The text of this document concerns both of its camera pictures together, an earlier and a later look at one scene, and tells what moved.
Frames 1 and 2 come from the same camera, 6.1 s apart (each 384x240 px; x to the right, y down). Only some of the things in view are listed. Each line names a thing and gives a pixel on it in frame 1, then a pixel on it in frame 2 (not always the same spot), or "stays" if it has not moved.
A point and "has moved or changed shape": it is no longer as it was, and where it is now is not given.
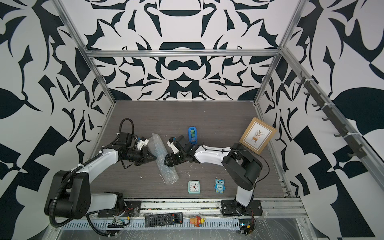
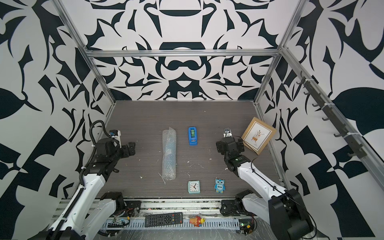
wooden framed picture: x=257 y=135 stays
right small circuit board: x=245 y=226 stays
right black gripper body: x=174 y=158 to x=219 y=144
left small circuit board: x=118 y=223 stays
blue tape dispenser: x=192 y=135 stays
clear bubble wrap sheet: x=169 y=174 has moved or changed shape
